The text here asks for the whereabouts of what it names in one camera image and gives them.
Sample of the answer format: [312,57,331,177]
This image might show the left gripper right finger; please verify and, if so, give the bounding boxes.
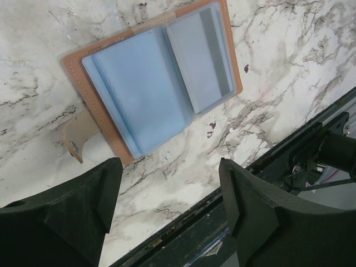
[219,158,355,266]

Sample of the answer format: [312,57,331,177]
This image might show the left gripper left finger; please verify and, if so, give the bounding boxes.
[1,157,122,266]

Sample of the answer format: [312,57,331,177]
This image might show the tan leather card holder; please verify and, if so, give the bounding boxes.
[63,1,243,165]

